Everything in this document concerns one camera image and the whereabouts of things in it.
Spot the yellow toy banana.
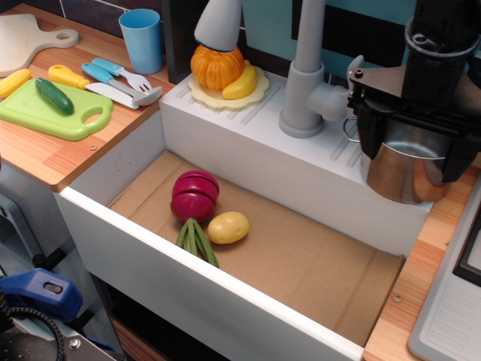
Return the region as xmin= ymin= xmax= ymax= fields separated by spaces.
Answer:
xmin=222 ymin=60 xmax=258 ymax=100

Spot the blue clamp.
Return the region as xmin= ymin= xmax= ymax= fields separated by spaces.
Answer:
xmin=1 ymin=268 xmax=83 ymax=322

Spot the stainless steel pot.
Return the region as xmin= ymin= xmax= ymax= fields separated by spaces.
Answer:
xmin=361 ymin=121 xmax=451 ymax=205

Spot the yellow handled toy knife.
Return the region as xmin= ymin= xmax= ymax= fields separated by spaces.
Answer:
xmin=48 ymin=65 xmax=139 ymax=109

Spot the cream toy plate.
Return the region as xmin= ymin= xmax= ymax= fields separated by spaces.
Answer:
xmin=189 ymin=61 xmax=270 ymax=109

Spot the yellow toy corn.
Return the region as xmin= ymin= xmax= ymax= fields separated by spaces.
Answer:
xmin=0 ymin=68 xmax=31 ymax=99

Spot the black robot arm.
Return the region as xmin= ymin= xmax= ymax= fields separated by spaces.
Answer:
xmin=348 ymin=1 xmax=480 ymax=183

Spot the red toy beet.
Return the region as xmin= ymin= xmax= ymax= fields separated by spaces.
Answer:
xmin=170 ymin=170 xmax=219 ymax=267

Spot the green toy cutting board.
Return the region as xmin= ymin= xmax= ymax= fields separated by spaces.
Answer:
xmin=1 ymin=79 xmax=113 ymax=141

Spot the yellow toy potato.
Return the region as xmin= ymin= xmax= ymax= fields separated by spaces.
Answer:
xmin=207 ymin=211 xmax=250 ymax=244

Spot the green toy cucumber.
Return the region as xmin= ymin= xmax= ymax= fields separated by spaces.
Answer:
xmin=35 ymin=78 xmax=74 ymax=115

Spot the blue plastic cup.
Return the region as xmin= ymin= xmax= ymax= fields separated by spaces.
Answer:
xmin=119 ymin=8 xmax=163 ymax=74

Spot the orange toy pumpkin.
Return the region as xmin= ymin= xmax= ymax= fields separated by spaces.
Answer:
xmin=190 ymin=45 xmax=244 ymax=90

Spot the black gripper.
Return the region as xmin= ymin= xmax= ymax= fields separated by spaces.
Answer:
xmin=348 ymin=66 xmax=480 ymax=183

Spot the wooden cutting board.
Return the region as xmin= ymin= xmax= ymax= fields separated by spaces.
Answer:
xmin=1 ymin=14 xmax=80 ymax=77

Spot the blue handled toy fork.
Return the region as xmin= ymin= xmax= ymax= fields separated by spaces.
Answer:
xmin=92 ymin=58 xmax=152 ymax=92

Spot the grey toy stove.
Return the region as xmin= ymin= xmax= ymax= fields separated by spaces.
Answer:
xmin=408 ymin=179 xmax=480 ymax=360

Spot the cardboard sheet in sink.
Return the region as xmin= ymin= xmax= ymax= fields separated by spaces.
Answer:
xmin=107 ymin=150 xmax=407 ymax=347

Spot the black braided cable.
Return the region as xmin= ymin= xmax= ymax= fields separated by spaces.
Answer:
xmin=0 ymin=280 xmax=65 ymax=361

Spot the white toy sink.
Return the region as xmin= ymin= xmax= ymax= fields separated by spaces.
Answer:
xmin=56 ymin=76 xmax=431 ymax=360

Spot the blue handled toy spatula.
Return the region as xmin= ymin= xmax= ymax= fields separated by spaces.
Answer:
xmin=81 ymin=63 xmax=162 ymax=106

